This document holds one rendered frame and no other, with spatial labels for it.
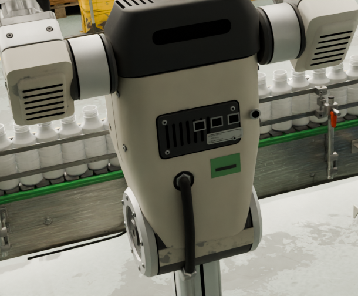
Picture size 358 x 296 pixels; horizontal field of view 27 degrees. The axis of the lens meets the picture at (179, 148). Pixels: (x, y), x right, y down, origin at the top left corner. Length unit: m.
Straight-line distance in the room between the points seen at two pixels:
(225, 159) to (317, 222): 2.38
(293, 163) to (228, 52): 1.01
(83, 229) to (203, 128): 0.88
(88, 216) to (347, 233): 1.76
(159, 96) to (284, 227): 2.45
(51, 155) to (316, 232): 1.84
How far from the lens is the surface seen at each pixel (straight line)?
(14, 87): 1.03
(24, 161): 1.86
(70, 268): 3.35
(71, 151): 1.87
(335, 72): 2.08
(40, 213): 1.91
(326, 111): 1.99
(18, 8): 1.14
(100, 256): 3.39
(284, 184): 2.09
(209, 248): 1.24
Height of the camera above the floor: 1.86
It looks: 26 degrees down
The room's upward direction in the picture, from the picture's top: 5 degrees counter-clockwise
